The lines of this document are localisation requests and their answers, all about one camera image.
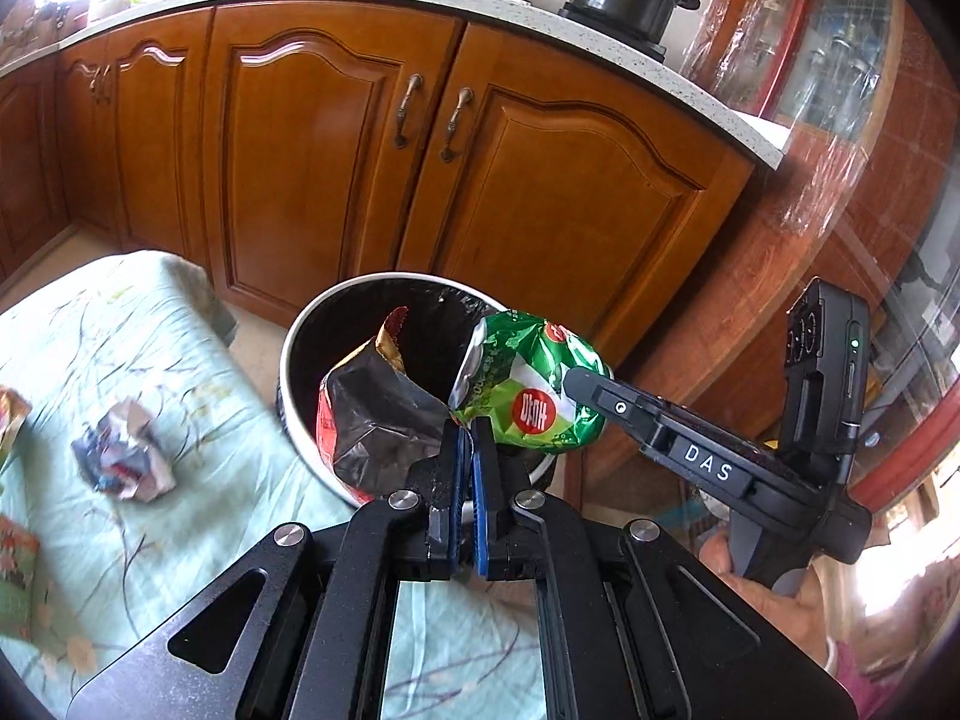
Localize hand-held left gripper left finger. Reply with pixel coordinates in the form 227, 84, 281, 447
66, 420, 475, 720

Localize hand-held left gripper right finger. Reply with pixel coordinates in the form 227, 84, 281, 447
474, 418, 857, 720

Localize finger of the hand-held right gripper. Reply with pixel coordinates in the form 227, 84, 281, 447
561, 363, 677, 460

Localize shiny green snack bag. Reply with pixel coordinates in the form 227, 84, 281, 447
447, 307, 615, 455

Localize red snack packet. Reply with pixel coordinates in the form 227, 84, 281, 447
315, 306, 455, 506

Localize white bin with black liner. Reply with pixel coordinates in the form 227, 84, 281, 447
275, 271, 560, 508

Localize person's right hand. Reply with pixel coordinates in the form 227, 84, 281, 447
699, 527, 852, 691

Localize plastic wrapped wooden display cabinet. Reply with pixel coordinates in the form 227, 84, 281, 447
585, 0, 960, 616

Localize crumpled printed paper ball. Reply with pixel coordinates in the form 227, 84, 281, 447
70, 398, 178, 503

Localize wooden lower cabinets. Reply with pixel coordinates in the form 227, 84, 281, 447
0, 0, 755, 392

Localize speckled kitchen countertop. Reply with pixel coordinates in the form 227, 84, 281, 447
0, 0, 797, 174

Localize cartoon print snack bag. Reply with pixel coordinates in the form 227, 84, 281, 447
0, 516, 43, 644

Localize yellow and green packet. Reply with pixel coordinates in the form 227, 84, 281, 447
0, 385, 32, 467

